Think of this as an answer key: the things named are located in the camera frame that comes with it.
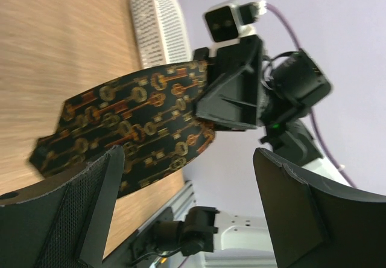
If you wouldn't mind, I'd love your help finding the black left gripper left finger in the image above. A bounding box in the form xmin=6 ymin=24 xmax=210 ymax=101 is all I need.
xmin=1 ymin=145 xmax=125 ymax=267

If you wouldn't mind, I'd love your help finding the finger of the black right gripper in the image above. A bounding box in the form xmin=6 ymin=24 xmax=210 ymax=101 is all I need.
xmin=195 ymin=35 xmax=263 ymax=129

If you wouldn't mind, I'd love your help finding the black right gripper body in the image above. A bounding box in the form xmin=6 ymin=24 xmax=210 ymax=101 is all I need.
xmin=258 ymin=49 xmax=302 ymax=126

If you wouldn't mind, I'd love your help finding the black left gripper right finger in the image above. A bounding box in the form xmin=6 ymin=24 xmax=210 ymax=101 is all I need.
xmin=253 ymin=148 xmax=385 ymax=268

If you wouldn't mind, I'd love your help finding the black tie with gold keys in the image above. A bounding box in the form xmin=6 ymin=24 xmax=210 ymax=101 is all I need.
xmin=29 ymin=60 xmax=215 ymax=197

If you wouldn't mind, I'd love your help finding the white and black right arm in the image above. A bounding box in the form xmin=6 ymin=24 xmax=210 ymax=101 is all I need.
xmin=130 ymin=35 xmax=331 ymax=267

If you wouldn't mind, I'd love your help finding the white perforated plastic basket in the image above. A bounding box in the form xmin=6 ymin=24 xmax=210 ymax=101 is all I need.
xmin=130 ymin=0 xmax=192 ymax=69

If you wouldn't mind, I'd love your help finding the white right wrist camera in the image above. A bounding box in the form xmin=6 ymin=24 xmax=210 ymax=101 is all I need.
xmin=203 ymin=0 xmax=267 ymax=57

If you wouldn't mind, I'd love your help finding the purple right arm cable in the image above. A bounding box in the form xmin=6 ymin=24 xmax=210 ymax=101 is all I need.
xmin=265 ymin=4 xmax=358 ymax=189

